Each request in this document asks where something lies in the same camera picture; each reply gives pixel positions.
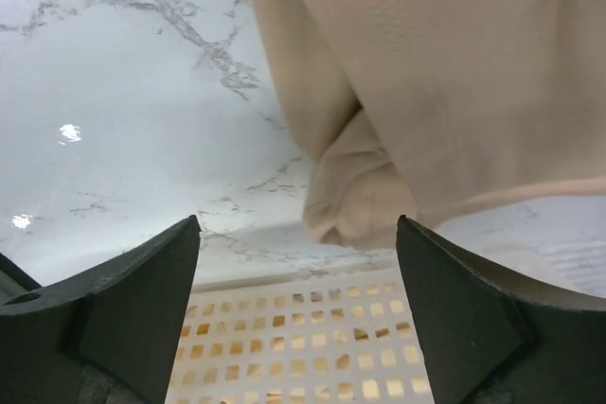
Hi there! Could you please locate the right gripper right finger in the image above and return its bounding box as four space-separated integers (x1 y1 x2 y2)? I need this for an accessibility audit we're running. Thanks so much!
396 216 605 404

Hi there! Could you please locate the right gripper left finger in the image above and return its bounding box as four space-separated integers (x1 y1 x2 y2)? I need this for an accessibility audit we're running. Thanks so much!
1 216 200 403

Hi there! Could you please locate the tan beige t-shirt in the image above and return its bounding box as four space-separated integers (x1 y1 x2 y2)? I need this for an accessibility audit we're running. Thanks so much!
252 0 605 250

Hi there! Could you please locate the pale yellow t-shirt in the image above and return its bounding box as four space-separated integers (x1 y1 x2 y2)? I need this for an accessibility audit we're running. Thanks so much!
167 242 434 403

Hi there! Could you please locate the white plastic basket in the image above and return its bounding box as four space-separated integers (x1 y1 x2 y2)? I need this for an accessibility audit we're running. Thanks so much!
167 197 605 403

